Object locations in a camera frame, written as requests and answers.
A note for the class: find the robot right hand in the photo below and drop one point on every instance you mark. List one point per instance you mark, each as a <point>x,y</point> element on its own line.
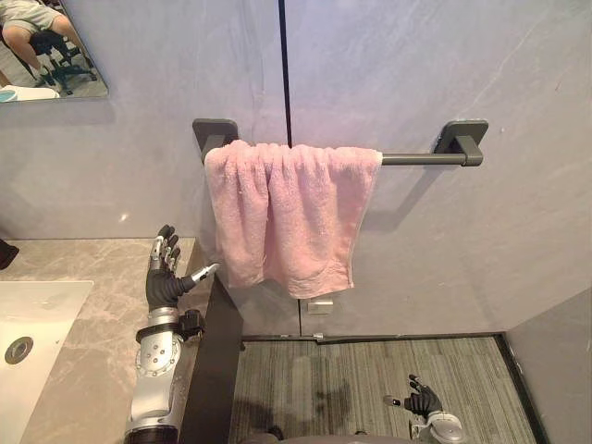
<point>423,400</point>

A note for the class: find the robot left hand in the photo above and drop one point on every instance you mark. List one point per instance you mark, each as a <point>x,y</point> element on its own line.
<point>159,287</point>

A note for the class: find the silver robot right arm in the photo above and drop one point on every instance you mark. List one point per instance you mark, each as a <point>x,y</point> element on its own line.
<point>441,427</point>

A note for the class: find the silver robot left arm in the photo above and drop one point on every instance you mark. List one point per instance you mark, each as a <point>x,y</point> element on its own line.
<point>155,370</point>

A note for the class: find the dark vanity cabinet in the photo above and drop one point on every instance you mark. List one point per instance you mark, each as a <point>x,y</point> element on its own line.
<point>217,361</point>

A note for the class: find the grey robot torso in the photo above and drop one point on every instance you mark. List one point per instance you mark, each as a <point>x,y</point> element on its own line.
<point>319,438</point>

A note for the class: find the white sink basin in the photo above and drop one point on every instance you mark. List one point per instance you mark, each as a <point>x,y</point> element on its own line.
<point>32,342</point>

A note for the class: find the pink terry towel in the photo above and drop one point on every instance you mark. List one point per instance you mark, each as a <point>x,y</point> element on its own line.
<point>287,217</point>

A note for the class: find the chrome sink drain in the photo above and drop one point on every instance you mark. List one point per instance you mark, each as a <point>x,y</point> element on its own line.
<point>19,350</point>

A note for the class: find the black object at counter edge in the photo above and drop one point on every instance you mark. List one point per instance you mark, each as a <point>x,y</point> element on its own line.
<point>5,254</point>

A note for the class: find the dark grey towel bar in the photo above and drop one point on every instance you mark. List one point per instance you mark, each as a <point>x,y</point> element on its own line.
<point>416,145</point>

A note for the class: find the white wall outlet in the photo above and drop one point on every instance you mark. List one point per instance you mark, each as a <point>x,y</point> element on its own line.
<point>319,306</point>

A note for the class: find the wall mirror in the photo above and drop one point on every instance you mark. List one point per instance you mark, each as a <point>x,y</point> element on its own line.
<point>44,46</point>

